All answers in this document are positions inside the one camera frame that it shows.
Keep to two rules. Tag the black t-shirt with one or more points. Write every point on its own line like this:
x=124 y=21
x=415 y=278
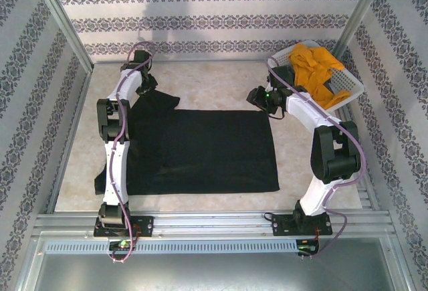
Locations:
x=207 y=150

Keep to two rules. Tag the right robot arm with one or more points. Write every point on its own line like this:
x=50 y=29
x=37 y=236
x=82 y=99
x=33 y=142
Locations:
x=301 y=107

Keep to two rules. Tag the orange t-shirt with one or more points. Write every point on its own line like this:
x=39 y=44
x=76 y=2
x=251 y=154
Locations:
x=314 y=70

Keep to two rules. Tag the white plastic mesh basket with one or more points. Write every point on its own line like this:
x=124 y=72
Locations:
x=347 y=82

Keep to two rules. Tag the grey metal sheet panel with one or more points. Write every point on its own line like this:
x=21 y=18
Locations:
x=214 y=272

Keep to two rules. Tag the aluminium frame post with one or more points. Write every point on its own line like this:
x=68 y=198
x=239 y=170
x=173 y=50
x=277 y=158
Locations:
x=60 y=16
x=361 y=13

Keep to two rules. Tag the aluminium side rail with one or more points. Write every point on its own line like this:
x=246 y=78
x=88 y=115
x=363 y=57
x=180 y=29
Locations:
x=362 y=190

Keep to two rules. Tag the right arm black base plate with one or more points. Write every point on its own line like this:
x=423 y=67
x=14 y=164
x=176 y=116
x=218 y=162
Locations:
x=284 y=225

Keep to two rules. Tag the aluminium mounting rail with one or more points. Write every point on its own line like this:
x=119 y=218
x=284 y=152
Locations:
x=214 y=224

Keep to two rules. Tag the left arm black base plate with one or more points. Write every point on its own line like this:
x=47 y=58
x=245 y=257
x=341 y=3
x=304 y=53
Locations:
x=142 y=225

